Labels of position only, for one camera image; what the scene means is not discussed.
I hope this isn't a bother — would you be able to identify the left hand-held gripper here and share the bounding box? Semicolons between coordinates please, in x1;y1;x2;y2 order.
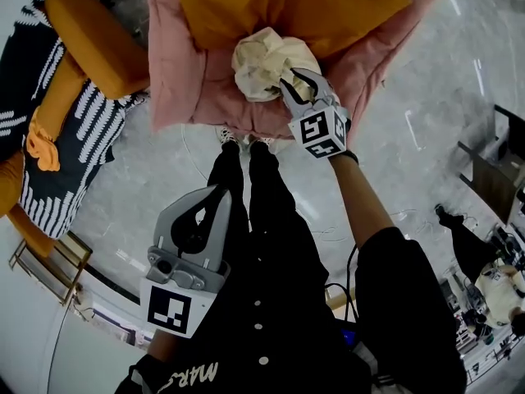
139;184;234;340

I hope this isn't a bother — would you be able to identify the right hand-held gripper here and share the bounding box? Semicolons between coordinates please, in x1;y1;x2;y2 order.
279;66;352;161

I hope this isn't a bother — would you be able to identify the cream cloth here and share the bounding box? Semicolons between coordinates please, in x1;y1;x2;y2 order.
231;26;323;103

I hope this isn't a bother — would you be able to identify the pink padded seat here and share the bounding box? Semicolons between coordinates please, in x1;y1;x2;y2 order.
143;0;453;140

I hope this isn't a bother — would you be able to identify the person's left forearm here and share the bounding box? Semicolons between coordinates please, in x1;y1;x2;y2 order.
146;328;196;365

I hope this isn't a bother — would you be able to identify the person's right forearm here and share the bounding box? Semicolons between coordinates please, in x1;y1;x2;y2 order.
329;150;397;251

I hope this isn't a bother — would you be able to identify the orange seat cushion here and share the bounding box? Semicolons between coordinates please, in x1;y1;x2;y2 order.
171;0;413;60

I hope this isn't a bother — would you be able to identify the small orange cloth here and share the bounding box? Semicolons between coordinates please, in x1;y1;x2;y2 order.
25;108;62;172

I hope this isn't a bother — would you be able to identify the person's left leg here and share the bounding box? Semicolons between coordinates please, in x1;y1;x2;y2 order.
206;140;252;237

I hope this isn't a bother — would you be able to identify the person's leg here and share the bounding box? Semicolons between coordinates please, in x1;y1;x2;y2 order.
247;139;299;221
206;140;252;237

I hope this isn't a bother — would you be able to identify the person's left shoe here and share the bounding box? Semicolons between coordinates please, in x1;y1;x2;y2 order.
218;126;241;145

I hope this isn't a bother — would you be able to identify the person's right leg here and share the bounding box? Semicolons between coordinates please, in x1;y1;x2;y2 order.
247;139;299;221

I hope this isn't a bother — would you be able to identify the person's black shirt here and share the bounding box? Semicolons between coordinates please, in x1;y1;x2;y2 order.
114;197;468;394

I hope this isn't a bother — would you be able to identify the black white striped blanket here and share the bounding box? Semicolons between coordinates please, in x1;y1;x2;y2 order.
0;0;148;239

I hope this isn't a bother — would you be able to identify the dark wooden table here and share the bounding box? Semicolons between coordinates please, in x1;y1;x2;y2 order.
456;103;525;226

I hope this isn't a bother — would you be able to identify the orange sofa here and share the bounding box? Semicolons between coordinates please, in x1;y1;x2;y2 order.
0;0;151;259

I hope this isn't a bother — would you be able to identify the white floor cable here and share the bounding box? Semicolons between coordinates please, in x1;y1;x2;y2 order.
181;122;215;181

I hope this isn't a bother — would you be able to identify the gold frame side table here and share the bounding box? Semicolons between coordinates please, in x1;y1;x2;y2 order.
7;231;94;306

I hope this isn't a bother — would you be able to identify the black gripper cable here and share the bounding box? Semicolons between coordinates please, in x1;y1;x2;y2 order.
324;242;361;324

